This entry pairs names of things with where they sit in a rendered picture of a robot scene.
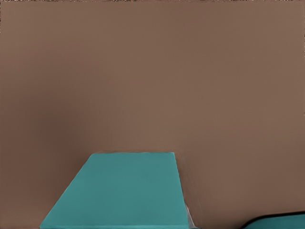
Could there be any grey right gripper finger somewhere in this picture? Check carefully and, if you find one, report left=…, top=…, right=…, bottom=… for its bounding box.
left=184, top=203, right=196, bottom=229

